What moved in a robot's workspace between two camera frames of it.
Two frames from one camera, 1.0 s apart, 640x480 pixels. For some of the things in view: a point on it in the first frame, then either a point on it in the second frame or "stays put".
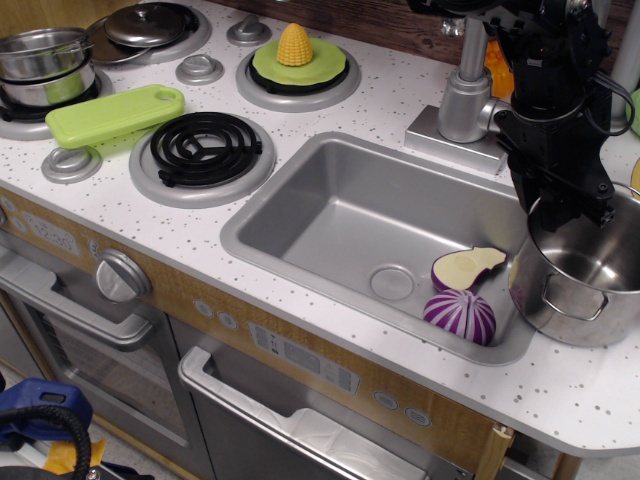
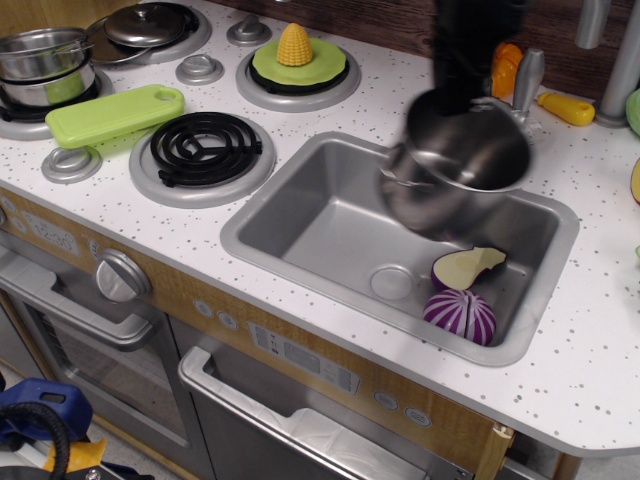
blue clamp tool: [41, 392] stays put
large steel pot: [580, 285] to [451, 168]
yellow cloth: [62, 455] stays put
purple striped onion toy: [462, 313] stays put
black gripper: [561, 139] to [466, 34]
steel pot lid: [145, 26] stays put
